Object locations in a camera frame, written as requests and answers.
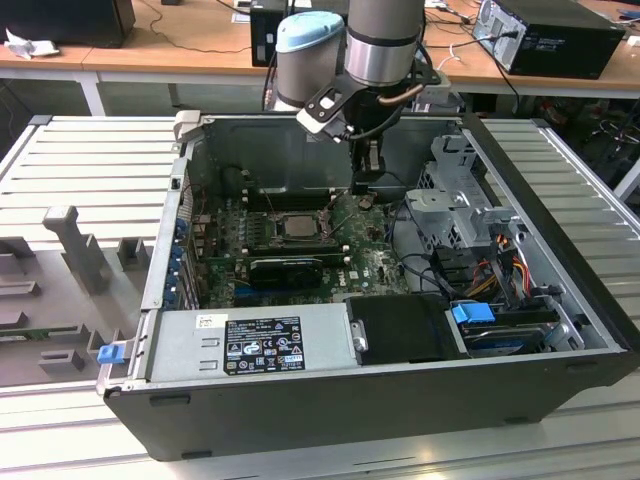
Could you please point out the small square CPU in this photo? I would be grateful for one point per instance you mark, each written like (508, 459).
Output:
(300, 226)

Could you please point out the black open PC case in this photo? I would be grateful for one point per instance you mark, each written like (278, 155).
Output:
(300, 420)

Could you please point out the blue case latch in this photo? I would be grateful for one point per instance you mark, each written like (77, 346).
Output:
(111, 354)

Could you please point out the grey parts rack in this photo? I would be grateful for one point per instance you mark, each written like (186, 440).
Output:
(75, 300)

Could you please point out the black power supply label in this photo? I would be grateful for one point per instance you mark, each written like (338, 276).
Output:
(262, 345)

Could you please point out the black cylindrical capacitor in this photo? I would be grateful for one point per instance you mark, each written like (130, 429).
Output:
(231, 181)

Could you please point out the black graphics card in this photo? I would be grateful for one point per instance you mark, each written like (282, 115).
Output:
(285, 274)

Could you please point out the crumpled white paper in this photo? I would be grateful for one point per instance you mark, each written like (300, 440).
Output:
(25, 47)

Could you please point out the short wooden desk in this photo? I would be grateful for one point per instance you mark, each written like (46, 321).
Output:
(40, 64)

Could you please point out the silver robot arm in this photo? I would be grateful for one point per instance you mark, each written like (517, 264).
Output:
(380, 50)

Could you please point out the black plastic shroud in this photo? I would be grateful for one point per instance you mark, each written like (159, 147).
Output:
(400, 325)

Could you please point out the green motherboard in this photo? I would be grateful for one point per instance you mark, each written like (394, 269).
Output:
(370, 280)

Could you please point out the round coin battery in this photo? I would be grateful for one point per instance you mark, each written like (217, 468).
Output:
(366, 203)

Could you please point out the hard disk drive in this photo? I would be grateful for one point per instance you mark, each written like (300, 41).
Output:
(500, 342)

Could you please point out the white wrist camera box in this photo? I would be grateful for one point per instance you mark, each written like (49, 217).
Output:
(320, 117)

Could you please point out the long wooden desk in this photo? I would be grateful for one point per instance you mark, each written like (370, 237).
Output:
(200, 60)

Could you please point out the black RAM slot bank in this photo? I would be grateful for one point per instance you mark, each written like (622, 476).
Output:
(295, 246)
(300, 199)

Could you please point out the silver metal drive cage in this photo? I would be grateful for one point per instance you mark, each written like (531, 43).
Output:
(435, 200)

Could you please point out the black side camera mount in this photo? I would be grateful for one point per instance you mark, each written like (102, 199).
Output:
(430, 80)

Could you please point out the green RAM stick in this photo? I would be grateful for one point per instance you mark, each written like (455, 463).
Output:
(20, 335)

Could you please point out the grey power supply unit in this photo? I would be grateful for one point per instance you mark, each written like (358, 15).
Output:
(175, 350)

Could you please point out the CPU socket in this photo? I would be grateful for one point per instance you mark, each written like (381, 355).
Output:
(275, 225)

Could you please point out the grey case hinge piece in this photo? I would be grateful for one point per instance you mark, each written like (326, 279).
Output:
(186, 130)

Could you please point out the black PC tower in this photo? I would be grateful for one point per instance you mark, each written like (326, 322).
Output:
(565, 45)

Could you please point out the white table leg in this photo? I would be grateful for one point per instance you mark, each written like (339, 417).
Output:
(631, 180)

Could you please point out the small black desktop box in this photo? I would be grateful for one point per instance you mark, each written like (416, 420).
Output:
(260, 30)

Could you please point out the large black box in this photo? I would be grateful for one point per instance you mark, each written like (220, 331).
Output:
(65, 22)

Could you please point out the blue disk carrier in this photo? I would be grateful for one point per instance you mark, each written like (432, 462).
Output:
(472, 315)

